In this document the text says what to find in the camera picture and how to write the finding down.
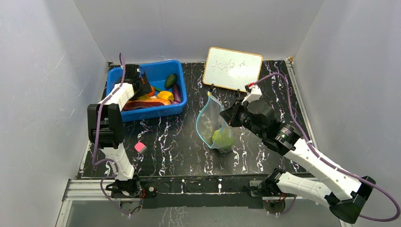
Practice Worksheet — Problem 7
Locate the orange tangerine toy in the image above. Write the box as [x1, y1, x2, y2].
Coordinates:
[148, 86, 155, 97]

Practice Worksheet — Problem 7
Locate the yellow bell pepper toy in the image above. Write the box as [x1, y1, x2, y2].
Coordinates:
[157, 91, 174, 101]

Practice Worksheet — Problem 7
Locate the hot dog bun toy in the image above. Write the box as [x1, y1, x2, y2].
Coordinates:
[122, 98, 171, 111]

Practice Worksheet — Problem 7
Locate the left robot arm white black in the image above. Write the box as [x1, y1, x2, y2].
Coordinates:
[87, 65, 151, 197]

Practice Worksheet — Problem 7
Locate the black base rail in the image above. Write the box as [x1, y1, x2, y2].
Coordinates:
[62, 174, 345, 217]

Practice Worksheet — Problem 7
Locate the dark green avocado toy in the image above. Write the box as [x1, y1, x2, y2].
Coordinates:
[165, 73, 178, 89]

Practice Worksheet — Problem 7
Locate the purple eggplant toy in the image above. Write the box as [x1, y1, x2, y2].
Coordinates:
[172, 83, 182, 103]

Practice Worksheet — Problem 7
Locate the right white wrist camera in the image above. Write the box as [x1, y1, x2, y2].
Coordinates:
[241, 83, 262, 105]

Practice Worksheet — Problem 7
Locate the clear zip top bag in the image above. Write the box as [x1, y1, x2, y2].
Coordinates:
[195, 92, 231, 149]

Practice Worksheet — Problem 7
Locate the green round melon toy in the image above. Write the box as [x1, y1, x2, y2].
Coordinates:
[212, 128, 235, 153]

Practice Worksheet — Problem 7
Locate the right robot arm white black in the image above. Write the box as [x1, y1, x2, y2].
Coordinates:
[220, 99, 373, 224]

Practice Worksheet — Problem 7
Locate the pink white cube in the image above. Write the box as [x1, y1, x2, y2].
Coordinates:
[134, 142, 148, 155]

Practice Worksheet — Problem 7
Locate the blue plastic bin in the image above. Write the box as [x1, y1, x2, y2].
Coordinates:
[121, 60, 187, 122]

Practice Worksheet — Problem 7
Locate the white dry-erase board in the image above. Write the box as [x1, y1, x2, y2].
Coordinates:
[202, 47, 263, 92]

